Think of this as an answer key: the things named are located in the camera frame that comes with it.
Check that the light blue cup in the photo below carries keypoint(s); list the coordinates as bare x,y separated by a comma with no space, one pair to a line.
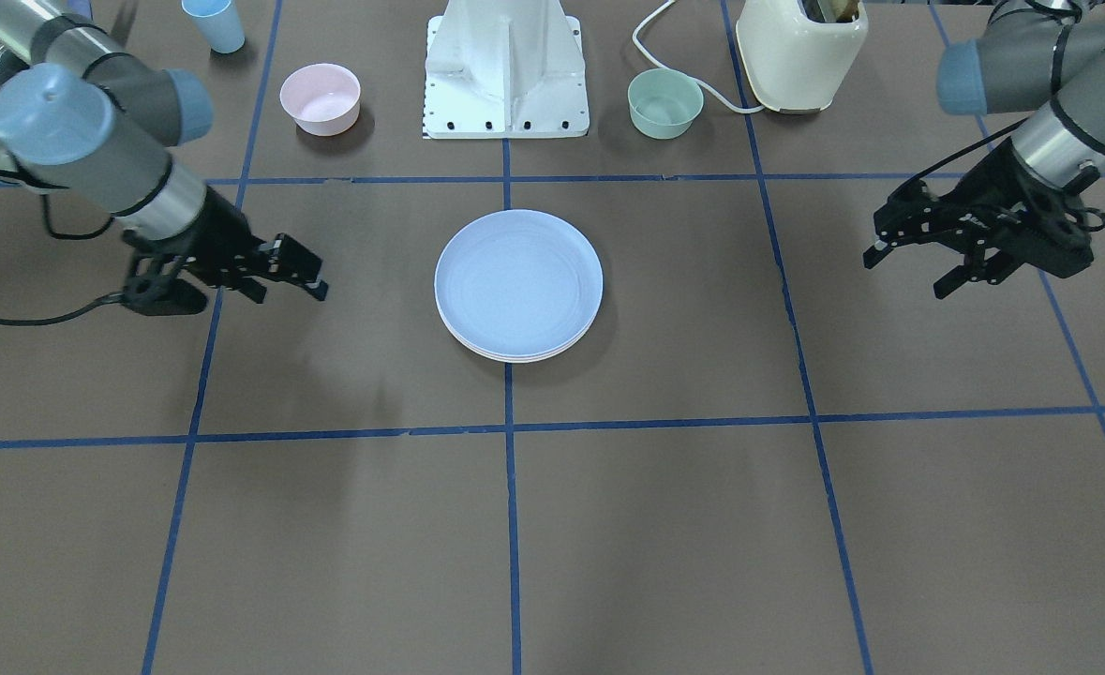
219,23

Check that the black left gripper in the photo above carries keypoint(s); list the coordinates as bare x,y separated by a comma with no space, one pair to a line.
986,184

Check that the cream white plate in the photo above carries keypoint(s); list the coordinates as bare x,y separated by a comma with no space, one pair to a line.
515,358

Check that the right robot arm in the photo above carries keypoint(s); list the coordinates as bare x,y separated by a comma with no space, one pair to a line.
86,115

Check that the blue plate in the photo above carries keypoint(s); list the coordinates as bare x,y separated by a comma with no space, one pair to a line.
518,281

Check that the green bowl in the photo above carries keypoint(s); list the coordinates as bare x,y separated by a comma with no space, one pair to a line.
663,103

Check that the dark blue pot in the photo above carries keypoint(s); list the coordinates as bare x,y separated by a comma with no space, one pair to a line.
10,64

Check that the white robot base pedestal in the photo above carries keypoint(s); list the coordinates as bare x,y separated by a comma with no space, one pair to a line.
505,70

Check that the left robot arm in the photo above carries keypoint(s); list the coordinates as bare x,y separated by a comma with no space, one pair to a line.
1045,59

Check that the pink bowl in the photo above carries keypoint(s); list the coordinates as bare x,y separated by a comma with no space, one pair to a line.
323,99

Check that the pink plate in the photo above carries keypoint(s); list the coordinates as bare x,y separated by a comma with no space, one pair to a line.
578,336

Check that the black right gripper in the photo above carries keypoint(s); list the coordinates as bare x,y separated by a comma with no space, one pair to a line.
220,236

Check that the cream toaster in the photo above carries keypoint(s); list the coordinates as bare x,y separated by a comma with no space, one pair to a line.
796,54

